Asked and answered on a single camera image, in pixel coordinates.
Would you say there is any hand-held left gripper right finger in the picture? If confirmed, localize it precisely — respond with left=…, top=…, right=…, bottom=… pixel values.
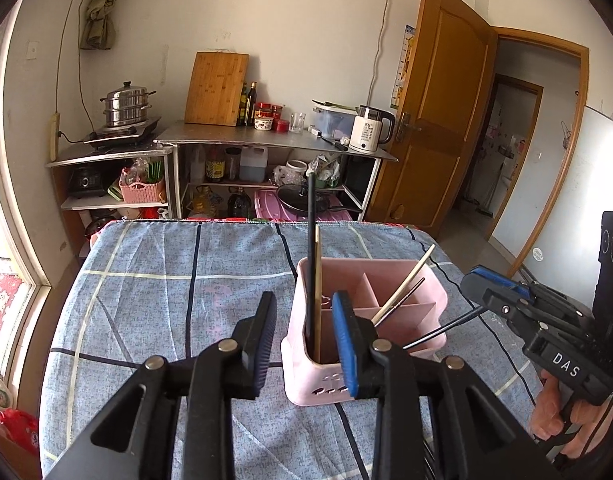
left=331, top=290, right=562, bottom=480

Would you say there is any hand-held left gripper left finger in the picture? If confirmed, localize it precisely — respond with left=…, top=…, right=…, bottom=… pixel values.
left=46, top=291, right=278, bottom=480

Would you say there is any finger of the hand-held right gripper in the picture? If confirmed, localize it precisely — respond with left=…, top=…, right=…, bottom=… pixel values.
left=471, top=266, right=593, bottom=327
left=461, top=272, right=578, bottom=350

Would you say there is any pink plastic utensil basket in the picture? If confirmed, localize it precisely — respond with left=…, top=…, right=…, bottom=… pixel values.
left=280, top=256, right=448, bottom=407

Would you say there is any light wooden chopstick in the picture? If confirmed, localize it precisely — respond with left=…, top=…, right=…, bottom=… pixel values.
left=314, top=224, right=323, bottom=365
left=370, top=244, right=436, bottom=325

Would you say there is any black chopstick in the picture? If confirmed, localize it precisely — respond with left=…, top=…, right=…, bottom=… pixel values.
left=306, top=171, right=318, bottom=361
left=401, top=307, right=485, bottom=352

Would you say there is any silver metal chopstick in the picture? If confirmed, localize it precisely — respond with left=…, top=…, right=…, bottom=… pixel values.
left=374, top=277, right=426, bottom=329

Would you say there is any person's right hand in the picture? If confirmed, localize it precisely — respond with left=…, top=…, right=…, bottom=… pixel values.
left=531, top=372, right=610, bottom=458

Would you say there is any pink plastic tub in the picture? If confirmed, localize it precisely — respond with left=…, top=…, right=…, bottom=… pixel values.
left=254, top=189, right=355, bottom=223

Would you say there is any blue plaid tablecloth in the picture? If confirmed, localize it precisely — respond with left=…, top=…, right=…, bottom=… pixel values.
left=39, top=219, right=545, bottom=480

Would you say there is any dark round bottle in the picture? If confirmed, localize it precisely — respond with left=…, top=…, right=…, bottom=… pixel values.
left=228, top=186, right=252, bottom=219

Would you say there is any black frying pan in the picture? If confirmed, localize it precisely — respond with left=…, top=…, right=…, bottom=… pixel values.
left=276, top=183, right=362, bottom=216

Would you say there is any yellow oil bottle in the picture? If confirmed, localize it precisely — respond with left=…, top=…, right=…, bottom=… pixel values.
left=191, top=185, right=212, bottom=218

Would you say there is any white ceramic pot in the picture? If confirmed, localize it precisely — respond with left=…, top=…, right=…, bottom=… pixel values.
left=285, top=159, right=310, bottom=186

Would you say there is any wooden door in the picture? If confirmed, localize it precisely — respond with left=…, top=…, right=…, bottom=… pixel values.
left=369, top=0, right=498, bottom=241

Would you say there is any white plastic jug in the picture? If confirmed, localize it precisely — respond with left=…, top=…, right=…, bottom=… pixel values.
left=239, top=145, right=268, bottom=183

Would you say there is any soy sauce bottle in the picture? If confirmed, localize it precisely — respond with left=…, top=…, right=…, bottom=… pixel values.
left=204, top=145, right=226, bottom=183

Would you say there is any pink woven basket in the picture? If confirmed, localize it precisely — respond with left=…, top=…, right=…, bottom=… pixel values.
left=119, top=167, right=167, bottom=205

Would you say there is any white electric kettle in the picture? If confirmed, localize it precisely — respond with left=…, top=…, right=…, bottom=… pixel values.
left=349, top=105, right=396, bottom=155

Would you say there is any steel kitchen table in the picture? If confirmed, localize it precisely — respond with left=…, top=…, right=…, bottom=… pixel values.
left=154, top=120, right=400, bottom=221

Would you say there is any grey lidded plastic container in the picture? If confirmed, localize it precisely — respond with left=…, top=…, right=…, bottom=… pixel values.
left=311, top=99, right=360, bottom=140

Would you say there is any black kitchen appliance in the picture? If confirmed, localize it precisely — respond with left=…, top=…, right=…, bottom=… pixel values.
left=66, top=162, right=107, bottom=200

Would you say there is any low steel shelf rack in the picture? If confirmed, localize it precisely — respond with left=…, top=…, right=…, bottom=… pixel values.
left=45, top=141, right=176, bottom=221

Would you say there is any black induction cooker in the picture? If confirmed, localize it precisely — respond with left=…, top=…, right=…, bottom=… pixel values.
left=83, top=116, right=162, bottom=150

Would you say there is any red plastic bag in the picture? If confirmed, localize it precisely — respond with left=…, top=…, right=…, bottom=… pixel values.
left=0, top=407, right=41, bottom=456

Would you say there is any bamboo cutting board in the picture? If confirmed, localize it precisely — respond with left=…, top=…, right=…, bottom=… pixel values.
left=184, top=51, right=250, bottom=127

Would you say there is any red printed window cloth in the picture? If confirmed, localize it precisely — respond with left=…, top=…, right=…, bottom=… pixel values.
left=0, top=272, right=28, bottom=363

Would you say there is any steel steamer pot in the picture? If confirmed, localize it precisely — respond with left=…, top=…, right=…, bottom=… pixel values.
left=99, top=80, right=157, bottom=128

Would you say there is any beige power strip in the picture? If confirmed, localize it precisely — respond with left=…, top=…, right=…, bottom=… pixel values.
left=47, top=112, right=62, bottom=162

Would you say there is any hanging olive cloth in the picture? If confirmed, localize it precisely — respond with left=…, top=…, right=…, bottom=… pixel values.
left=80, top=0, right=122, bottom=51

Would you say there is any metal door handle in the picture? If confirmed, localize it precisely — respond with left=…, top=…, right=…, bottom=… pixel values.
left=394, top=112, right=422, bottom=142

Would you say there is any wall calendar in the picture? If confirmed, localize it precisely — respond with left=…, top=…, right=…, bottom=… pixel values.
left=389, top=24, right=417, bottom=110

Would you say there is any wooden door frame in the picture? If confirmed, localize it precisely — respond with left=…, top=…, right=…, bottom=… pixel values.
left=487, top=25, right=590, bottom=111

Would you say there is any white wall cable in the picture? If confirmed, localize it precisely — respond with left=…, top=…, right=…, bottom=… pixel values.
left=369, top=0, right=395, bottom=106

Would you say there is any dark wall cable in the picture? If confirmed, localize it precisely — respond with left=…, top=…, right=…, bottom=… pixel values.
left=54, top=0, right=94, bottom=133

